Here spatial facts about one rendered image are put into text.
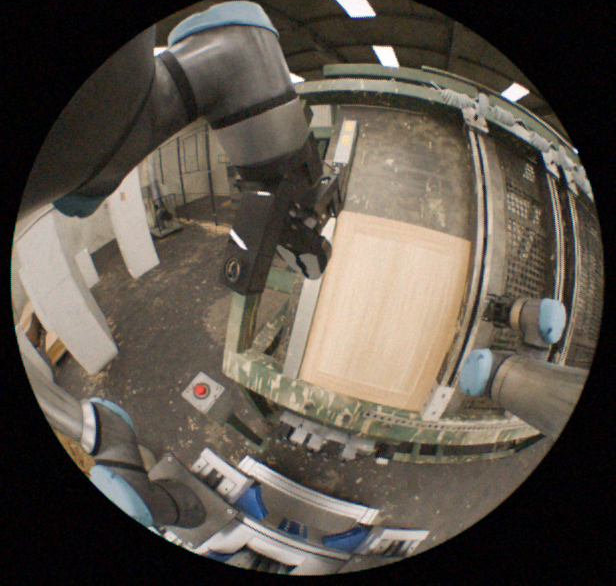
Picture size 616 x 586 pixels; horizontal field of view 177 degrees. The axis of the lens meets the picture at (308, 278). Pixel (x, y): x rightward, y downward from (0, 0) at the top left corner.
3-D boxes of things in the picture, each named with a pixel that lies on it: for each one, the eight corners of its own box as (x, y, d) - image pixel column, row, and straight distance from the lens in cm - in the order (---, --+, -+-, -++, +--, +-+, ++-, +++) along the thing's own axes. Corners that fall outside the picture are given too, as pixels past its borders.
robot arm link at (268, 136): (259, 118, 14) (193, 139, 20) (282, 174, 15) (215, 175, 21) (314, 91, 20) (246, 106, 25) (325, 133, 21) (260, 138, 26)
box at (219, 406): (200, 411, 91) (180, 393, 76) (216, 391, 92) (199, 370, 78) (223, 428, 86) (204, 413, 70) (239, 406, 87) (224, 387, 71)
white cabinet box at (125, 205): (128, 270, 456) (102, 171, 433) (149, 256, 465) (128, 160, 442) (135, 279, 400) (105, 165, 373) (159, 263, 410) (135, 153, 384)
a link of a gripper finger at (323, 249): (337, 268, 28) (326, 220, 21) (332, 277, 27) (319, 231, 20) (306, 258, 29) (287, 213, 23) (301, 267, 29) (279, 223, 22)
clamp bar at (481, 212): (414, 407, 76) (422, 452, 58) (453, 111, 107) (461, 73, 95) (438, 411, 80) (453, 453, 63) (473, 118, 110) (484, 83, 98)
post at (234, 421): (252, 442, 160) (210, 410, 90) (256, 436, 160) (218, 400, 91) (259, 446, 158) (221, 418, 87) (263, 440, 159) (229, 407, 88)
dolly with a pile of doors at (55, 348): (55, 348, 440) (46, 334, 430) (70, 332, 421) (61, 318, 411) (57, 370, 390) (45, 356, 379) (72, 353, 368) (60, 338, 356)
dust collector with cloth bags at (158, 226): (145, 234, 653) (131, 162, 638) (164, 224, 673) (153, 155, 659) (161, 241, 526) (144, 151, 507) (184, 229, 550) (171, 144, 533)
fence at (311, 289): (286, 370, 76) (281, 374, 72) (345, 126, 89) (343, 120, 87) (299, 376, 75) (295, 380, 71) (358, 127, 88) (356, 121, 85)
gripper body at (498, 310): (486, 292, 62) (508, 293, 52) (507, 299, 66) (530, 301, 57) (480, 320, 61) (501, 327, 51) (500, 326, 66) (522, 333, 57)
